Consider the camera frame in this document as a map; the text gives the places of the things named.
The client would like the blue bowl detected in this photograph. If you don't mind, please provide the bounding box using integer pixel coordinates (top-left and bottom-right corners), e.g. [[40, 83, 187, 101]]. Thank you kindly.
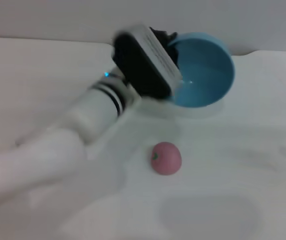
[[166, 31, 236, 109]]

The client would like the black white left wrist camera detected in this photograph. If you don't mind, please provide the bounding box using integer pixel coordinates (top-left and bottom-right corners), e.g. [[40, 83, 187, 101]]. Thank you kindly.
[[110, 22, 184, 100]]

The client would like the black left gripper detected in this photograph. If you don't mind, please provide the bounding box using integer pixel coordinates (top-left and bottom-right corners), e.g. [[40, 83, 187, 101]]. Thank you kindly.
[[149, 26, 180, 67]]

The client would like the pink peach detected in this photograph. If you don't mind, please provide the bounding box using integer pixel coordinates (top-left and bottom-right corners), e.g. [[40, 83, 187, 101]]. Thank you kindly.
[[150, 141, 183, 176]]

